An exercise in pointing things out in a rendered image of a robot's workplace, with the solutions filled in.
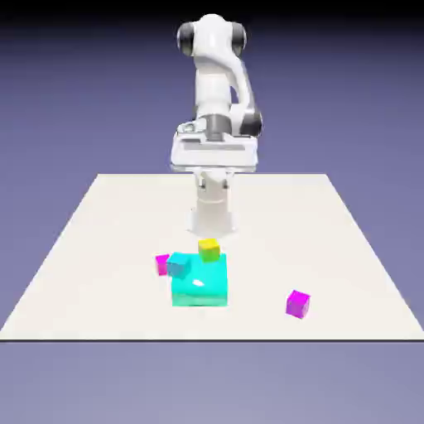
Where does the small pink cube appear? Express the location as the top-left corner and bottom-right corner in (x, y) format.
(155, 253), (171, 277)

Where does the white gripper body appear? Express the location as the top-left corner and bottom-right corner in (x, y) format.
(169, 131), (259, 174)

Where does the small purple cube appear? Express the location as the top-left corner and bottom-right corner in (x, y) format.
(285, 289), (312, 320)

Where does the small yellow cube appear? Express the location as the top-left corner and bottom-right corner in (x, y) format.
(197, 238), (222, 263)

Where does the small blue cube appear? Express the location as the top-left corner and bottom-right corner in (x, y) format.
(166, 253), (193, 279)

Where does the large cyan box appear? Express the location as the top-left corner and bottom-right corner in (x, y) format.
(171, 252), (229, 308)

